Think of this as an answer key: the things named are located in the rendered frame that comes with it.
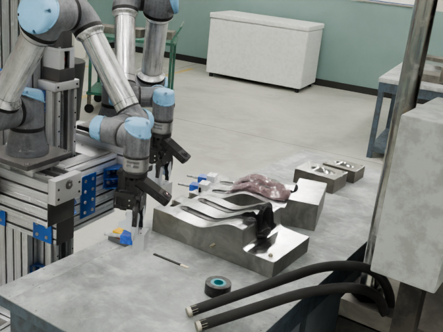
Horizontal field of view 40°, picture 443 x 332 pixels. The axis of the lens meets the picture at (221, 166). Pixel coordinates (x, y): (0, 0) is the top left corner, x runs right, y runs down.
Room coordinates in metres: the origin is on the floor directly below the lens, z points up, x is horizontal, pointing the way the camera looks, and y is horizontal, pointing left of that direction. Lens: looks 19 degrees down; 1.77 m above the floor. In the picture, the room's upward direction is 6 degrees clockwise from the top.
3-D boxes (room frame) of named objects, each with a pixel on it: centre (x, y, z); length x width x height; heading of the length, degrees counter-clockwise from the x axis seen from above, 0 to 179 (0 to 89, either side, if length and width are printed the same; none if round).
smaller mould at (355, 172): (2.84, -0.59, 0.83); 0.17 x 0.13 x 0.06; 58
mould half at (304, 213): (2.34, -0.17, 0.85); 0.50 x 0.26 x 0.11; 75
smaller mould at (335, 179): (2.68, -0.46, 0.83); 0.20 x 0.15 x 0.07; 58
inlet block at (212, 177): (2.45, 0.08, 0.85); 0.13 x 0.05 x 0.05; 75
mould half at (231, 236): (1.99, -0.05, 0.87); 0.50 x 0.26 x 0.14; 58
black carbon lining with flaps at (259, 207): (2.00, -0.05, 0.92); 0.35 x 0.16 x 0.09; 58
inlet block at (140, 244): (1.68, 0.27, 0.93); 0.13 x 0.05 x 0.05; 83
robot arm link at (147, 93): (2.18, 0.27, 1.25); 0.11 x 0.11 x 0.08; 15
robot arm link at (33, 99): (2.05, 0.70, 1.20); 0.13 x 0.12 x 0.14; 153
